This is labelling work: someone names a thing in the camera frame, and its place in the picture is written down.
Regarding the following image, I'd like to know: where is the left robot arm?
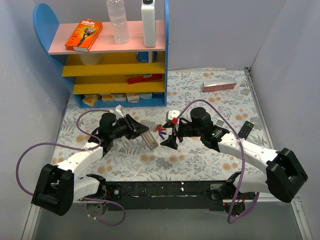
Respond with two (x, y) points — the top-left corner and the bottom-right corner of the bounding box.
(31, 110), (158, 216)

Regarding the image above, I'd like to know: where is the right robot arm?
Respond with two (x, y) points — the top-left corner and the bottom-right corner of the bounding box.
(161, 107), (308, 203)

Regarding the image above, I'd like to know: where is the white grey remote control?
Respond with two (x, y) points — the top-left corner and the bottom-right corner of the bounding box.
(215, 119), (225, 128)

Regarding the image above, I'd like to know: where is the black remote control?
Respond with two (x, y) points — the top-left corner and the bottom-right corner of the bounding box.
(237, 120), (255, 140)

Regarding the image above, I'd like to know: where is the red yellow battery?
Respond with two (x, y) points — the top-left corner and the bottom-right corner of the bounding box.
(154, 126), (162, 131)

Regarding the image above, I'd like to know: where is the small boxes row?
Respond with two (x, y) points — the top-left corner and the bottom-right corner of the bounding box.
(81, 92), (167, 108)

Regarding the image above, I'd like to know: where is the floral table mat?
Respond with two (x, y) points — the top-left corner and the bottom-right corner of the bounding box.
(46, 69), (279, 182)

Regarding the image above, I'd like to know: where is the silver red long box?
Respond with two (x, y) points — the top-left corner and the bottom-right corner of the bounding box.
(201, 78), (237, 92)

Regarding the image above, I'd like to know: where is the red box on shelf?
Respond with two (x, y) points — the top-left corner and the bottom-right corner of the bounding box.
(125, 73), (163, 85)

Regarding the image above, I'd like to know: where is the blue shelf unit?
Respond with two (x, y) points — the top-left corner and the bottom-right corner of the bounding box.
(32, 0), (169, 108)

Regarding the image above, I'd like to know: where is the blue can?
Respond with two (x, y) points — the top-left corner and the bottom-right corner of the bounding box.
(135, 51), (158, 63)

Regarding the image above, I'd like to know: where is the white cup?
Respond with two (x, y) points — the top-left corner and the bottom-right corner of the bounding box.
(79, 53), (104, 66)

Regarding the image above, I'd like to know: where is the orange razor box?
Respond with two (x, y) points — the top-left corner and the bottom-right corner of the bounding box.
(64, 19), (103, 52)

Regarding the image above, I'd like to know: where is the clear plastic bottle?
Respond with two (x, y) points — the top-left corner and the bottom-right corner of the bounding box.
(106, 0), (130, 44)

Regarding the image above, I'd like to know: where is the white plastic bottle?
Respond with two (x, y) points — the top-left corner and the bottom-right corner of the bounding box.
(141, 0), (156, 48)

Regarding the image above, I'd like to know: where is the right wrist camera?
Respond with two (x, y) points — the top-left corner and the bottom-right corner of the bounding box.
(165, 110), (181, 123)

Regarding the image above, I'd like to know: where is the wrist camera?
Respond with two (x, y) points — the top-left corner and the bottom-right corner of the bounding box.
(113, 104), (124, 118)
(165, 110), (181, 123)

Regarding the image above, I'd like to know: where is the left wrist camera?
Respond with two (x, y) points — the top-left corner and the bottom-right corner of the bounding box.
(113, 104), (124, 118)

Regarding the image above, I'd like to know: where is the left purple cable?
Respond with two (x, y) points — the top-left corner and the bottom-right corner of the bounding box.
(16, 108), (126, 227)

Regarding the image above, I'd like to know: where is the purple cable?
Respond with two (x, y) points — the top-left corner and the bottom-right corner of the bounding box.
(176, 99), (261, 224)
(16, 108), (126, 227)

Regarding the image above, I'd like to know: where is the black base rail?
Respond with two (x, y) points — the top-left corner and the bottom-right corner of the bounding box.
(105, 180), (236, 211)

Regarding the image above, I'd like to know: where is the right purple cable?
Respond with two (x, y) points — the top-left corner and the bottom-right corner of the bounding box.
(176, 99), (261, 224)

